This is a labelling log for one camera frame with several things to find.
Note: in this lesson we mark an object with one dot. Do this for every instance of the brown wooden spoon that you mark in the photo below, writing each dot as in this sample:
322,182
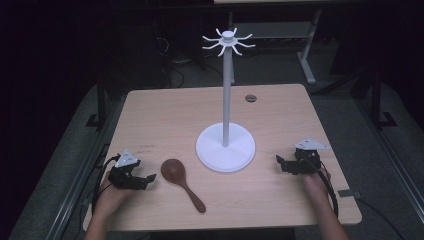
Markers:
176,175

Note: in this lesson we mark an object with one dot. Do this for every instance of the person's left hand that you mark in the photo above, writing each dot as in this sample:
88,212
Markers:
111,196

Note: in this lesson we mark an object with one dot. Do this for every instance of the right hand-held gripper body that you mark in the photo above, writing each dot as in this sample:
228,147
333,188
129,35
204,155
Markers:
308,156

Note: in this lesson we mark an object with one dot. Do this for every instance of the grey tape strip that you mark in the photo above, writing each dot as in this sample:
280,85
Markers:
348,193

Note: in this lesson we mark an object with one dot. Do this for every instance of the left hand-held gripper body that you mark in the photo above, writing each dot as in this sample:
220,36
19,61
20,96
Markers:
125,168

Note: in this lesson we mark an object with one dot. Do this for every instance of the white hook stand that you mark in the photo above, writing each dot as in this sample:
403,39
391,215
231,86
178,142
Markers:
226,146

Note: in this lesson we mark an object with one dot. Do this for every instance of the person's right hand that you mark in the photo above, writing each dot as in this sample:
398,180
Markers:
315,185

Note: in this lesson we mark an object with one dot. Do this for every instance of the black metal stand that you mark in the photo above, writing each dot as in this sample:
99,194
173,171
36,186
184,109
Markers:
378,106
101,106

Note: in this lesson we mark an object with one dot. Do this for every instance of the white desk with metal legs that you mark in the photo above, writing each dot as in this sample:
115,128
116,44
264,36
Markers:
276,30

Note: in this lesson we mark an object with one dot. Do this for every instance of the grey table grommet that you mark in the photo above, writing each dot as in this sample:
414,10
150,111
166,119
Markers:
250,98

